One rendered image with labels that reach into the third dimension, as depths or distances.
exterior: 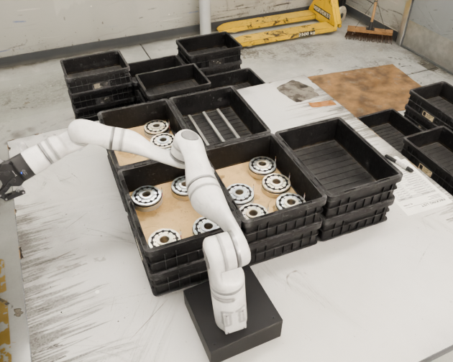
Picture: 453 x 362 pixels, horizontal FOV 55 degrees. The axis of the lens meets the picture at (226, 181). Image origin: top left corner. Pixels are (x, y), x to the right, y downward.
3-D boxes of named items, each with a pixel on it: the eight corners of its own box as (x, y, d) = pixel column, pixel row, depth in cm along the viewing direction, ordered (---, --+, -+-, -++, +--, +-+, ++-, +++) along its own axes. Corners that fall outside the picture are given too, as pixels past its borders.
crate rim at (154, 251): (243, 229, 133) (243, 224, 131) (146, 259, 124) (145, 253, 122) (198, 155, 161) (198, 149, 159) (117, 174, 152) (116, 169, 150)
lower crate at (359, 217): (389, 222, 163) (397, 199, 155) (319, 246, 155) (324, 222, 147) (331, 161, 191) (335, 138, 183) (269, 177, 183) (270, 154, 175)
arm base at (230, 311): (252, 325, 122) (249, 289, 111) (220, 336, 120) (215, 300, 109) (240, 299, 129) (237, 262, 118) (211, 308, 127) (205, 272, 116)
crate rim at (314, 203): (328, 203, 141) (329, 198, 140) (243, 229, 133) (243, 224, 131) (272, 137, 169) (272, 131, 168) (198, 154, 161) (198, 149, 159)
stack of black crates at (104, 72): (129, 105, 331) (119, 49, 302) (139, 126, 310) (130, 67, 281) (74, 117, 319) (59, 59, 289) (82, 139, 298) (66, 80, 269)
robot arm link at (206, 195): (219, 173, 120) (185, 182, 118) (254, 247, 101) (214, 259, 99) (221, 196, 126) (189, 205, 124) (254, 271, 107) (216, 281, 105)
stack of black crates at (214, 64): (226, 85, 356) (226, 30, 326) (241, 102, 335) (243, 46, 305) (179, 95, 343) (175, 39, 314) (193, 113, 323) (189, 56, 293)
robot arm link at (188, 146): (200, 127, 138) (224, 179, 120) (193, 151, 143) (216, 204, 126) (172, 125, 134) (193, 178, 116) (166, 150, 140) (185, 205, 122)
